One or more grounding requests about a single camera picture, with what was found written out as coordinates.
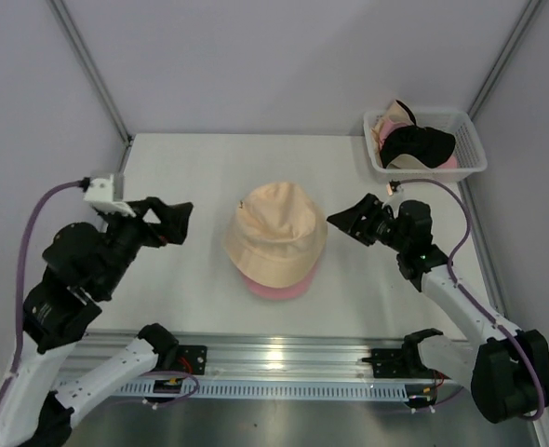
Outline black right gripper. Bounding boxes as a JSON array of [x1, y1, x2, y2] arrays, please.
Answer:
[[327, 193, 408, 253]]

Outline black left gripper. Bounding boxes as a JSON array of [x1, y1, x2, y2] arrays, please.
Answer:
[[99, 194, 195, 294]]

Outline cream bucket hat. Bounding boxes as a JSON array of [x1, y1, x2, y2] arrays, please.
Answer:
[[223, 182, 328, 289]]

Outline pink bucket hat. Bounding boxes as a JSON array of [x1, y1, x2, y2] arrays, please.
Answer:
[[241, 264, 318, 301]]

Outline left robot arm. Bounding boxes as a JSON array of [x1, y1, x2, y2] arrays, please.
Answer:
[[0, 197, 194, 446]]

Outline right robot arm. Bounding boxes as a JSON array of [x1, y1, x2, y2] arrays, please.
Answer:
[[327, 194, 549, 424]]

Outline black bucket hat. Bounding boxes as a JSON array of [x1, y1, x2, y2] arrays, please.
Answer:
[[380, 125, 456, 169]]

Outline white plastic basket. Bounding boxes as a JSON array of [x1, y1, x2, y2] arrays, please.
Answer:
[[363, 106, 488, 183]]

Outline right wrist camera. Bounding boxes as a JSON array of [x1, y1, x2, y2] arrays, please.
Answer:
[[386, 181, 403, 203]]

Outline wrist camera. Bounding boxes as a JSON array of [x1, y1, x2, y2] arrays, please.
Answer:
[[84, 173, 136, 217], [386, 181, 403, 203]]

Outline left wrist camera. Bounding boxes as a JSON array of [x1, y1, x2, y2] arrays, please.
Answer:
[[84, 173, 136, 217]]

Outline aluminium mounting rail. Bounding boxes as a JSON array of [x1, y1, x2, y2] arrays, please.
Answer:
[[55, 330, 480, 386]]

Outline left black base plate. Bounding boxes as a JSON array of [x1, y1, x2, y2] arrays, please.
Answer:
[[161, 345, 208, 375]]

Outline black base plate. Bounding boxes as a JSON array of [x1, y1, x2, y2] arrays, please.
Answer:
[[161, 345, 208, 375], [360, 348, 446, 379]]

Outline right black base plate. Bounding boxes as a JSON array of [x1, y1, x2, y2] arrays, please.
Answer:
[[360, 348, 446, 379]]

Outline white slotted cable duct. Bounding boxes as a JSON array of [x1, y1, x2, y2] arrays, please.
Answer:
[[114, 379, 408, 402]]

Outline right aluminium frame post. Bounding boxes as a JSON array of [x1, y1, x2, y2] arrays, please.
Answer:
[[467, 0, 547, 121]]

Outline aluminium frame post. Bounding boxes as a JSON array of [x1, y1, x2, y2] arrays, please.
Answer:
[[467, 0, 547, 121], [47, 0, 131, 145]]

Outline left aluminium frame post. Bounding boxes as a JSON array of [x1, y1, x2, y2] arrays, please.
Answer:
[[47, 0, 131, 145]]

